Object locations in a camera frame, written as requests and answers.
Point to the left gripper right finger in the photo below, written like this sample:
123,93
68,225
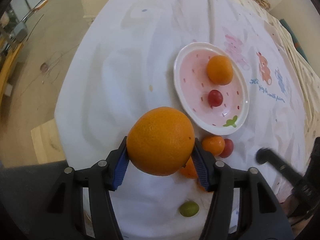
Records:
260,214

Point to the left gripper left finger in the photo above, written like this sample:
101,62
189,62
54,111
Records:
63,213

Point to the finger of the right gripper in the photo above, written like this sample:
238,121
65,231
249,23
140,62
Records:
266,155

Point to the small tangerine top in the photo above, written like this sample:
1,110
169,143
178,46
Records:
213,144

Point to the red cherry tomato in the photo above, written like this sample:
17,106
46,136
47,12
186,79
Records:
215,98
228,149

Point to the large orange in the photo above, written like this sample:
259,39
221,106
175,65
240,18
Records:
161,141
220,70

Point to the person's right hand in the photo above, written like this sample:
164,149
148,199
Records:
304,220

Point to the cream floral quilt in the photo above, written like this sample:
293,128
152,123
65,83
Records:
297,22

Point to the teal patterned cushion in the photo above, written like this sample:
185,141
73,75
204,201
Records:
294,39

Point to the pink strawberry ceramic plate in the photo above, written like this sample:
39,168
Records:
211,87

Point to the yellow wooden chair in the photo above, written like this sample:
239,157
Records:
7,66

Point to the white cartoon print sheet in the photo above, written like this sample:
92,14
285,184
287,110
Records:
124,67

